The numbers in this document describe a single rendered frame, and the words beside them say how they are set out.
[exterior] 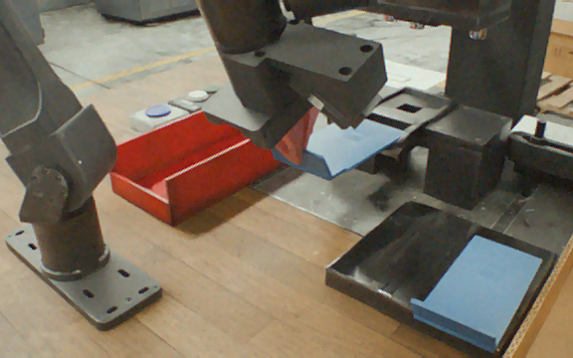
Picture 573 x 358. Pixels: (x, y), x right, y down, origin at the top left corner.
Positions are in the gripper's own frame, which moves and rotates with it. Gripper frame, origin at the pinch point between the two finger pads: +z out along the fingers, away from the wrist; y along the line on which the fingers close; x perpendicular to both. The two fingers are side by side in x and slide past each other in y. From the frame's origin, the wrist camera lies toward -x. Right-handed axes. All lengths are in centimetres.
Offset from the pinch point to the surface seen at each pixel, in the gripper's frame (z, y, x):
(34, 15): 143, 112, 436
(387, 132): 6.7, 11.2, -2.4
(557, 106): 197, 221, 34
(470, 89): 23.0, 37.8, 0.8
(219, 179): 7.7, -2.5, 11.8
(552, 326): 10.0, 0.5, -26.0
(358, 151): 4.1, 5.7, -2.7
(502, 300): 7.7, -0.5, -21.6
